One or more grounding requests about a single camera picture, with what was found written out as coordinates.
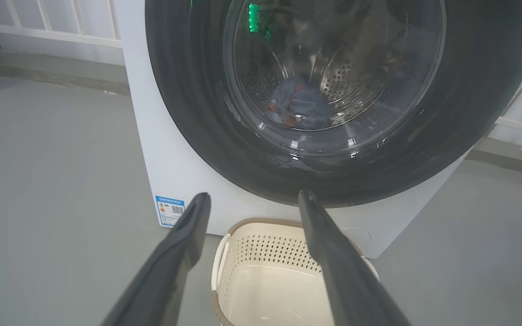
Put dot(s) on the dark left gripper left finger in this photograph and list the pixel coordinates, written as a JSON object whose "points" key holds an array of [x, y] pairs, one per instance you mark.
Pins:
{"points": [[170, 267]]}

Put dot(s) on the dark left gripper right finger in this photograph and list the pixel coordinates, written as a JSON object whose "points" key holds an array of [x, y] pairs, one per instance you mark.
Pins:
{"points": [[347, 280]]}

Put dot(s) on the blue bear-print garment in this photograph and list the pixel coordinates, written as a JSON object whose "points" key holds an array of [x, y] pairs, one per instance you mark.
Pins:
{"points": [[304, 102]]}

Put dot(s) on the dark round washer door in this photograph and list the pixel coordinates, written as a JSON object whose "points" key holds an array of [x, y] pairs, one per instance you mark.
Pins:
{"points": [[188, 81]]}

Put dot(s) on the cream perforated laundry basket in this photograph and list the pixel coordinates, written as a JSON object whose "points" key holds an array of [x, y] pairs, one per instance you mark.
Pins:
{"points": [[265, 290]]}

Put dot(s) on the white front-load washing machine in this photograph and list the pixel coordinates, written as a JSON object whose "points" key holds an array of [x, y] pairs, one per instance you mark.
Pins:
{"points": [[175, 158]]}

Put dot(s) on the round white filter cover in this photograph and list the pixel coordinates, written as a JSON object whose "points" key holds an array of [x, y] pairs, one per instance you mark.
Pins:
{"points": [[358, 236]]}

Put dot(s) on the blue energy label sticker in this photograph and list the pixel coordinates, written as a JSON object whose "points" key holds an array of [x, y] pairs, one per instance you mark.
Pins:
{"points": [[170, 210]]}

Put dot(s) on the white metal railing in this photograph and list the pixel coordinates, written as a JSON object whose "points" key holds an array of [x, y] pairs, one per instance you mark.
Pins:
{"points": [[43, 34], [521, 127]]}

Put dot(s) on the perforated steel drum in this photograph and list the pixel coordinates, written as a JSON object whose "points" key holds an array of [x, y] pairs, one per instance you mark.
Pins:
{"points": [[347, 81]]}

